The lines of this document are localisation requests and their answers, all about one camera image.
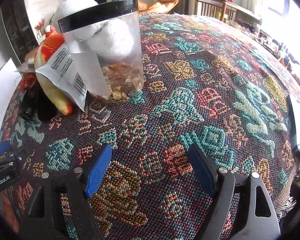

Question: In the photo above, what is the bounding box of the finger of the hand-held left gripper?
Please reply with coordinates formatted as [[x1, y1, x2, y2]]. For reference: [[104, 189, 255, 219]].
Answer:
[[0, 141, 28, 174]]

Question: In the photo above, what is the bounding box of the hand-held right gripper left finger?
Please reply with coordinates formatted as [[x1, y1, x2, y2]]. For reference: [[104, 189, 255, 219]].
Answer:
[[19, 144, 113, 240]]

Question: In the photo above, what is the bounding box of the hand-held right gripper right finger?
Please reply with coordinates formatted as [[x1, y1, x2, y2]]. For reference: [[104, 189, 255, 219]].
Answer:
[[187, 144, 282, 240]]

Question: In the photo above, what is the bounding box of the colourful woven patterned blanket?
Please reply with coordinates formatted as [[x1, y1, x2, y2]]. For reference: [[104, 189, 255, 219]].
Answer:
[[0, 14, 300, 240]]

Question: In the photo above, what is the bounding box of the white board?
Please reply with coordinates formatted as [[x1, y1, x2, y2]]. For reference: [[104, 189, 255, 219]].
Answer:
[[0, 57, 21, 90]]

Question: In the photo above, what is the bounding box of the red organza pouch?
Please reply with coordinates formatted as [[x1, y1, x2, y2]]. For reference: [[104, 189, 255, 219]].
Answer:
[[19, 73, 38, 91]]

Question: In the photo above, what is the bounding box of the white printed paper tag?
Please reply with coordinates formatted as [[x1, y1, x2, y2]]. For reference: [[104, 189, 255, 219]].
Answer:
[[35, 42, 88, 112]]

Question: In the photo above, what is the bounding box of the black-edged flat panel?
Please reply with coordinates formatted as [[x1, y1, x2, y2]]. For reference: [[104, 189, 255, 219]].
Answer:
[[286, 94, 300, 162]]

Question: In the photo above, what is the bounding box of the orange yellow plush toy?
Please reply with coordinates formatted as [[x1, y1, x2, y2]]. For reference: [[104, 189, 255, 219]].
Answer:
[[34, 25, 74, 115]]

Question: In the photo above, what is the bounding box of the clear plastic jar black lid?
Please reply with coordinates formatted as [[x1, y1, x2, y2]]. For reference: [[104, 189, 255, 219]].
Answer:
[[57, 0, 143, 103]]

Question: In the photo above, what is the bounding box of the dark glass cabinet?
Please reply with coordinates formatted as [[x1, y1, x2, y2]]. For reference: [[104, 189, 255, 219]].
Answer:
[[0, 0, 39, 63]]

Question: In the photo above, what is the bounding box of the red flower arrangement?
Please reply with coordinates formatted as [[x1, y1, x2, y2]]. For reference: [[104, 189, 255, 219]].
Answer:
[[35, 17, 47, 31]]

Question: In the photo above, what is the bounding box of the cluttered dining table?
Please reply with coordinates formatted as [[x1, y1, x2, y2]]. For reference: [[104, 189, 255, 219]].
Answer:
[[225, 0, 300, 80]]

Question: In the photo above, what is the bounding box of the white plush toy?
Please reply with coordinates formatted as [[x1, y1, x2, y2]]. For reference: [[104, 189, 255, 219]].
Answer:
[[52, 0, 135, 60]]

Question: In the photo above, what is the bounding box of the wooden dining chair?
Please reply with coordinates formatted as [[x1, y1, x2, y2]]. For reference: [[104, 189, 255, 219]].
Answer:
[[195, 0, 227, 18]]

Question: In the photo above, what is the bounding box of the orange lounge chair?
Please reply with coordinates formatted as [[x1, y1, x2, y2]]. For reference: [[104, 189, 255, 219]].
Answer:
[[137, 0, 184, 14]]

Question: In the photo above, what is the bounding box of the black velvet drawstring pouch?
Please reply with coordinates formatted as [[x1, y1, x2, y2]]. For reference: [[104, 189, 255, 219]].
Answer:
[[20, 80, 59, 122]]

